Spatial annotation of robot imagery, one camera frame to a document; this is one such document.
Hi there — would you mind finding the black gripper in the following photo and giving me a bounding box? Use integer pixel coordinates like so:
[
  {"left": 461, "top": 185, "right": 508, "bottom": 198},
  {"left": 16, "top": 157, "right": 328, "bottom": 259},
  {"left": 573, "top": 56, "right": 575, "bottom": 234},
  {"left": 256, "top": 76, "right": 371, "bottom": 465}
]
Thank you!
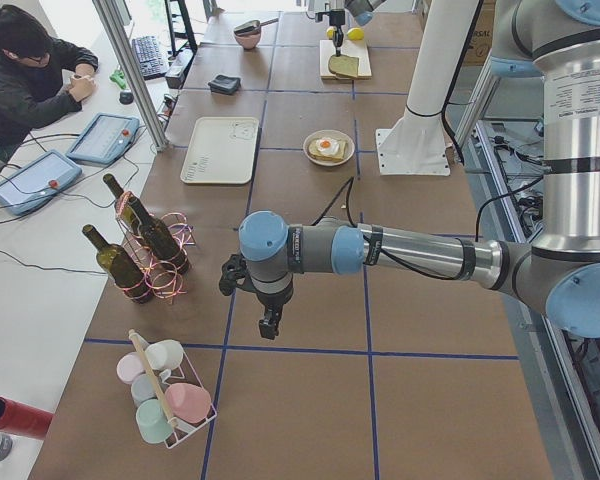
[{"left": 219, "top": 254, "right": 293, "bottom": 340}]

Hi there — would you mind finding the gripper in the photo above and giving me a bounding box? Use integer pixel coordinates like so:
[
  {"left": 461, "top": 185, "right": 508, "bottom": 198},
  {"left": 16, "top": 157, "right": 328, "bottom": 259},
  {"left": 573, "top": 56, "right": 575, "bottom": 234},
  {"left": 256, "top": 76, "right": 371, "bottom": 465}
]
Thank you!
[{"left": 313, "top": 0, "right": 346, "bottom": 56}]

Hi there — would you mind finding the bread slice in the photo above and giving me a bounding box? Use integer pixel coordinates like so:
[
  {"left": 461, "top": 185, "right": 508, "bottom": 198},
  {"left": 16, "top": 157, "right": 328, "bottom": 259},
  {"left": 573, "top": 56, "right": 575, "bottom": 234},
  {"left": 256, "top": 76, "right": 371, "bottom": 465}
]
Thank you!
[
  {"left": 327, "top": 54, "right": 359, "bottom": 79},
  {"left": 308, "top": 137, "right": 347, "bottom": 162}
]

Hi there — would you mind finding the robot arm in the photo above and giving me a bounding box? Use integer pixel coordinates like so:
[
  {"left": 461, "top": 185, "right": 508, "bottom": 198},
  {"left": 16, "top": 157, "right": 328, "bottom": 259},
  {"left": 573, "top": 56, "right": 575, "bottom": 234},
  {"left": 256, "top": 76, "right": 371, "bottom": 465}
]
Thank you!
[
  {"left": 314, "top": 0, "right": 384, "bottom": 56},
  {"left": 219, "top": 1, "right": 600, "bottom": 339}
]

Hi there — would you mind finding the white bear serving tray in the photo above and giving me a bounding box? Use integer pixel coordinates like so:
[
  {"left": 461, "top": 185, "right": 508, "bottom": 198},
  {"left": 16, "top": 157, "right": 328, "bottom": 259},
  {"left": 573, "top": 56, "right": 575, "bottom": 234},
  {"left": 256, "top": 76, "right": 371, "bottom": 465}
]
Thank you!
[{"left": 180, "top": 116, "right": 259, "bottom": 185}]

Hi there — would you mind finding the wooden cutting board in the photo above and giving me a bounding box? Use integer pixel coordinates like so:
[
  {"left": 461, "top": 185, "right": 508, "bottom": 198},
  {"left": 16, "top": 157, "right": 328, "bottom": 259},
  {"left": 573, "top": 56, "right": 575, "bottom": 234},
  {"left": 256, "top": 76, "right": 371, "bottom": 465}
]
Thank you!
[{"left": 319, "top": 39, "right": 372, "bottom": 79}]

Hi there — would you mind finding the pink bowl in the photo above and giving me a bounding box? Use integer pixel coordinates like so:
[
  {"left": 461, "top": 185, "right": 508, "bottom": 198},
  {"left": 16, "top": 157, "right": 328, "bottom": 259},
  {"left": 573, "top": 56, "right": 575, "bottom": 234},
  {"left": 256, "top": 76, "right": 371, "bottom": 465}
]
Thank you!
[{"left": 233, "top": 18, "right": 279, "bottom": 50}]

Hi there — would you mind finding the fried egg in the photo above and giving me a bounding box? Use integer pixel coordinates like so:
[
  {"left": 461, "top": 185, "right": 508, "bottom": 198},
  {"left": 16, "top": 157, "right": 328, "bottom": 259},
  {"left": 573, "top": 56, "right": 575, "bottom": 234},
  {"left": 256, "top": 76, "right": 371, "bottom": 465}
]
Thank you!
[{"left": 315, "top": 138, "right": 339, "bottom": 156}]

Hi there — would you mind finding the white cup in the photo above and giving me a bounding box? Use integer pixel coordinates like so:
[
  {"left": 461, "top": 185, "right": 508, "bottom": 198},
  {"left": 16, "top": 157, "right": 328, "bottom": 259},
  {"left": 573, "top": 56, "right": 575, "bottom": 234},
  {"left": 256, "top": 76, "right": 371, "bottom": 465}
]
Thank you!
[{"left": 145, "top": 339, "right": 184, "bottom": 371}]

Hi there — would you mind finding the white round plate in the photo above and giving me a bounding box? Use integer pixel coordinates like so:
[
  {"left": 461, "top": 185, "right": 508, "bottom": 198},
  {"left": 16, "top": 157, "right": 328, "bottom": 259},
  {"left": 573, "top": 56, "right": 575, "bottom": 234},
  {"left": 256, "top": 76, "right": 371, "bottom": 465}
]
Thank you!
[{"left": 303, "top": 130, "right": 355, "bottom": 167}]

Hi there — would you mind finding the pink cup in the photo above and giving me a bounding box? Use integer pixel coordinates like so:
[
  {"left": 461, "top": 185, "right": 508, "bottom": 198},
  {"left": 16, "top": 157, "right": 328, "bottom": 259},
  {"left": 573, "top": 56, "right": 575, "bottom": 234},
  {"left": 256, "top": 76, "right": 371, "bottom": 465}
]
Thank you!
[{"left": 165, "top": 383, "right": 211, "bottom": 424}]

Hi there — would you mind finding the bread slice on plate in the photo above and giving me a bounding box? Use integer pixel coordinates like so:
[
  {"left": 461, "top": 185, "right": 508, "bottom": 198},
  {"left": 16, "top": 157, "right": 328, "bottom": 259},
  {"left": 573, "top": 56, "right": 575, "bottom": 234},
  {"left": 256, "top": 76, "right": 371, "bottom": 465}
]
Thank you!
[{"left": 308, "top": 137, "right": 347, "bottom": 162}]

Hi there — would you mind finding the grey folded cloth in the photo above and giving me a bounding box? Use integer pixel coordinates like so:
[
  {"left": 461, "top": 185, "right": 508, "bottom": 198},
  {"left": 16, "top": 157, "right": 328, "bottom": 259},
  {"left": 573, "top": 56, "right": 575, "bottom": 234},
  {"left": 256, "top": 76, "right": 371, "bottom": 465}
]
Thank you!
[{"left": 208, "top": 74, "right": 241, "bottom": 95}]

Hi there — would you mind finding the dark wine bottle lower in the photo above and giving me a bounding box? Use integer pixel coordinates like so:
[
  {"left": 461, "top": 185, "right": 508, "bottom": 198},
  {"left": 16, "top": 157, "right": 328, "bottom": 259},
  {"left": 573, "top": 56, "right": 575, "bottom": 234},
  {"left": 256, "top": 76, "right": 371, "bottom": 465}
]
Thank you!
[{"left": 128, "top": 194, "right": 190, "bottom": 274}]

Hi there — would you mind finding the dark wine bottle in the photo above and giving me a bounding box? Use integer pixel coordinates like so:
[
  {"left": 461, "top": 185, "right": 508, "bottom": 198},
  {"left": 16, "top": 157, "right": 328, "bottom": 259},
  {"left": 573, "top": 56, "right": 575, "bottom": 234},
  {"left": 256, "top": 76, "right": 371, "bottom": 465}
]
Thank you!
[
  {"left": 128, "top": 194, "right": 190, "bottom": 274},
  {"left": 82, "top": 224, "right": 154, "bottom": 304}
]

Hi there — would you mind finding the grey blue cup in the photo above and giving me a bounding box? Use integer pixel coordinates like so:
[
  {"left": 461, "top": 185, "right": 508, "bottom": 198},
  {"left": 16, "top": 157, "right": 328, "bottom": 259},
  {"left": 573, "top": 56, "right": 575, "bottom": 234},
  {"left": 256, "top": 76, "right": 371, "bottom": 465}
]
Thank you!
[{"left": 130, "top": 373, "right": 157, "bottom": 407}]

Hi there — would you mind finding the lilac cup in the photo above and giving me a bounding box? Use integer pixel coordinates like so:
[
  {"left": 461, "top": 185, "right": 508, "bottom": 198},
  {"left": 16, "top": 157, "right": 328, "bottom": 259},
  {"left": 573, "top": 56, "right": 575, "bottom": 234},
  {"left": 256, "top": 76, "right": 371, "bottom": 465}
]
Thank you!
[{"left": 116, "top": 352, "right": 145, "bottom": 385}]

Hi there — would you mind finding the mint green cup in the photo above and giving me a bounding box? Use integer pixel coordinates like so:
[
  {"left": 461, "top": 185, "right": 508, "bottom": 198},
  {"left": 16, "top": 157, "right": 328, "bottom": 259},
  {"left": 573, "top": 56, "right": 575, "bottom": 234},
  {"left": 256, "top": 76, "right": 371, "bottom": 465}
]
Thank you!
[{"left": 135, "top": 398, "right": 174, "bottom": 444}]

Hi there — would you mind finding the dark wine bottle upper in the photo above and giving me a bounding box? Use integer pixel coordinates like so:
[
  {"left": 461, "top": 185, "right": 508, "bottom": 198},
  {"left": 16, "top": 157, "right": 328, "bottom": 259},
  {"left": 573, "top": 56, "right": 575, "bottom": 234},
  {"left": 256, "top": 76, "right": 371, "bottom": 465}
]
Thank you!
[{"left": 82, "top": 224, "right": 154, "bottom": 304}]

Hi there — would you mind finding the black keyboard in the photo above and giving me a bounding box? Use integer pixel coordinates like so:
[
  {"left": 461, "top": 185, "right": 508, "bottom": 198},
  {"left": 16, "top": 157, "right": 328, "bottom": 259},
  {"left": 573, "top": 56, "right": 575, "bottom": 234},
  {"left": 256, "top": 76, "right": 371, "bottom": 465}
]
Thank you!
[{"left": 131, "top": 35, "right": 169, "bottom": 80}]

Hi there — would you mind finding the black computer mouse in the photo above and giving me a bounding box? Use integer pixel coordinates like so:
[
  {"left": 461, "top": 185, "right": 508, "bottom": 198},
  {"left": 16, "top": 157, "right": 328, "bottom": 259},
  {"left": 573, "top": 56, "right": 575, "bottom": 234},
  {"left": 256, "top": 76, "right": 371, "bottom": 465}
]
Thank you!
[{"left": 119, "top": 90, "right": 134, "bottom": 105}]

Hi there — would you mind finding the green toy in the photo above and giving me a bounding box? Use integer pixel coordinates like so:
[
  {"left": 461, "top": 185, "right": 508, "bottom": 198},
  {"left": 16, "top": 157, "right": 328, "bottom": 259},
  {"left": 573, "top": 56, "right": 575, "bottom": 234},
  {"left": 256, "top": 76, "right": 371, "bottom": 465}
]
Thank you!
[{"left": 109, "top": 70, "right": 127, "bottom": 90}]

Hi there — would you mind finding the blue tablet far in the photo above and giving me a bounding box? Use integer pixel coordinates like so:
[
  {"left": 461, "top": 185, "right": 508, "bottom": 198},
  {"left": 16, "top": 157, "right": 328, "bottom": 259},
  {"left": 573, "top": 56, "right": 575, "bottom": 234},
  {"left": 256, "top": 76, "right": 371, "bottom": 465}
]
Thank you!
[{"left": 66, "top": 113, "right": 140, "bottom": 166}]

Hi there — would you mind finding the blue tablet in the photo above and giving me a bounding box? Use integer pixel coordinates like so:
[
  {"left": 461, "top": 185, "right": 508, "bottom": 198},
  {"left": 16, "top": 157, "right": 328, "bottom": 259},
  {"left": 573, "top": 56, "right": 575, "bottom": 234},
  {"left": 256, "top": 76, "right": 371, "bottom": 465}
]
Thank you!
[
  {"left": 66, "top": 113, "right": 140, "bottom": 166},
  {"left": 0, "top": 150, "right": 82, "bottom": 216}
]

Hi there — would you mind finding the blue tablet near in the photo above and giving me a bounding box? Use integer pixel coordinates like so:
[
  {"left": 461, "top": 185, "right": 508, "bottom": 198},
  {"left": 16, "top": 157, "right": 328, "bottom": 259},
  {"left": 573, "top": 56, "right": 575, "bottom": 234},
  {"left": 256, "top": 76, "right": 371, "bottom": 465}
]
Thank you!
[{"left": 0, "top": 150, "right": 82, "bottom": 216}]

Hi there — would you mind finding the red cylinder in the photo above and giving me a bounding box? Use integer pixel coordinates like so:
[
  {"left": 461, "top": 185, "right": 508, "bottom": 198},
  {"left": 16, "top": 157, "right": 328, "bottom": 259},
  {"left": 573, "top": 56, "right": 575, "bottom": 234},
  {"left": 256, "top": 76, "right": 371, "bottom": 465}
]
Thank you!
[{"left": 0, "top": 397, "right": 53, "bottom": 440}]

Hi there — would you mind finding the seated person in black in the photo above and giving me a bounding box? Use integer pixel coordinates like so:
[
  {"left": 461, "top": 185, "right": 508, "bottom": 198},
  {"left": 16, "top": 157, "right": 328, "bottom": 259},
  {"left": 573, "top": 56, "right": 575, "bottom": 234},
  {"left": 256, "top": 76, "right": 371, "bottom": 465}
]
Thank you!
[{"left": 0, "top": 4, "right": 99, "bottom": 164}]

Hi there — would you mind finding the white wire cup rack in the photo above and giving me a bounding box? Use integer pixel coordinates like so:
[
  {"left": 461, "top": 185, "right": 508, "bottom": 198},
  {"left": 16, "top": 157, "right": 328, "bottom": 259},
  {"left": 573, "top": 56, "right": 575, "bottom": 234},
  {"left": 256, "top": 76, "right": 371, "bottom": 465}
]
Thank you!
[{"left": 117, "top": 330, "right": 217, "bottom": 449}]

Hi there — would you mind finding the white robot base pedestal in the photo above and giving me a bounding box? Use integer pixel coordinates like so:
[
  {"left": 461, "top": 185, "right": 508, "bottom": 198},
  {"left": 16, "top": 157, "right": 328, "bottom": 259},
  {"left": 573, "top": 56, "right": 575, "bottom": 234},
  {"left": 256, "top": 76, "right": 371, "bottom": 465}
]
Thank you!
[{"left": 376, "top": 0, "right": 482, "bottom": 176}]

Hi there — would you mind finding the copper wire bottle rack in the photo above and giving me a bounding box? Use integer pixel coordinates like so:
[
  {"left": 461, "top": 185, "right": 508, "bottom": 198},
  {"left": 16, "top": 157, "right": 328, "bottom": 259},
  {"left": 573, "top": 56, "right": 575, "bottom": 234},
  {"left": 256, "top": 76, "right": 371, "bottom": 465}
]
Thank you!
[{"left": 116, "top": 191, "right": 191, "bottom": 302}]

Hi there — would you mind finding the aluminium frame post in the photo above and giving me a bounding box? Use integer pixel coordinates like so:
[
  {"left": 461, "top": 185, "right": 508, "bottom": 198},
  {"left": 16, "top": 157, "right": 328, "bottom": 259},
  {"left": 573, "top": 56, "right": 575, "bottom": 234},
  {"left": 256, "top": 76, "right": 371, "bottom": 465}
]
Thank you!
[{"left": 92, "top": 0, "right": 169, "bottom": 152}]

